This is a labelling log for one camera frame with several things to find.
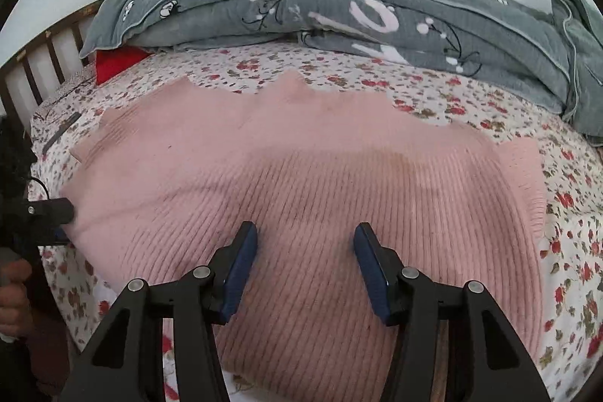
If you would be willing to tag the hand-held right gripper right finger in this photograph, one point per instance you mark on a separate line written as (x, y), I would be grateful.
(372, 270)

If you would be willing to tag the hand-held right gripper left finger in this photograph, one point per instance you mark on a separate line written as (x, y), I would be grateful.
(240, 270)

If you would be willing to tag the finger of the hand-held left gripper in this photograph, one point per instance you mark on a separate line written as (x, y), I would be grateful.
(56, 237)
(52, 209)

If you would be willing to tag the pink knit sweater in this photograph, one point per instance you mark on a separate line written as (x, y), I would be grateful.
(306, 176)

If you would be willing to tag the person's left forearm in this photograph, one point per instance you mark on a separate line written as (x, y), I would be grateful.
(47, 350)

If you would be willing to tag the person's left hand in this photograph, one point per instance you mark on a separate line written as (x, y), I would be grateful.
(14, 296)

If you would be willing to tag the dark grey flat bar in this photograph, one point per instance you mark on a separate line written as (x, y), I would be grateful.
(61, 132)

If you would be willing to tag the red pillow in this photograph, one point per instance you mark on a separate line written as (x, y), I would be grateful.
(117, 65)

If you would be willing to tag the wooden slatted headboard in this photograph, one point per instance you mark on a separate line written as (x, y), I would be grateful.
(77, 18)

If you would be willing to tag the floral bed sheet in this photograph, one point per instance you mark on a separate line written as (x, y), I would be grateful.
(579, 176)

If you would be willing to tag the grey printed blanket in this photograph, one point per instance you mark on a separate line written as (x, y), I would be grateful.
(329, 6)

